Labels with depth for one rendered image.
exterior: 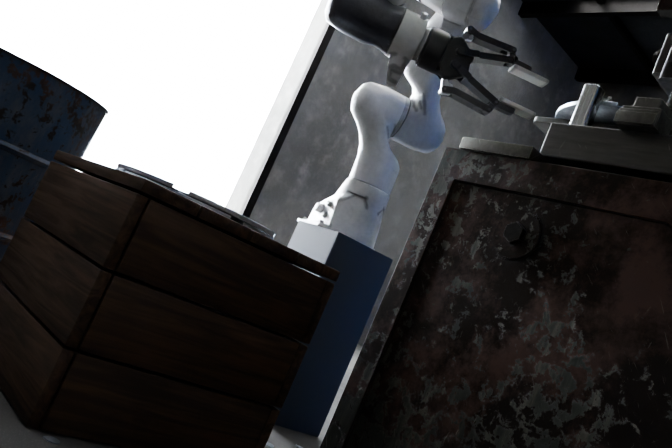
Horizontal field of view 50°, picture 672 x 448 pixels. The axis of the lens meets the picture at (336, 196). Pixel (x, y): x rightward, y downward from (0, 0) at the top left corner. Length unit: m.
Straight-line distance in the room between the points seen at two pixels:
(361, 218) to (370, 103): 0.28
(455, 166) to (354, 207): 0.53
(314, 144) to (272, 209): 0.73
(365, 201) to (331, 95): 5.00
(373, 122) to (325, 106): 4.91
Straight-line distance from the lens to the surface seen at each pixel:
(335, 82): 6.70
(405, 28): 1.26
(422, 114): 1.76
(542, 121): 1.42
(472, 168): 1.19
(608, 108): 1.29
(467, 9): 1.68
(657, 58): 1.42
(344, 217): 1.69
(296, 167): 6.50
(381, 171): 1.72
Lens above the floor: 0.30
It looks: 8 degrees up
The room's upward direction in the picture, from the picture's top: 24 degrees clockwise
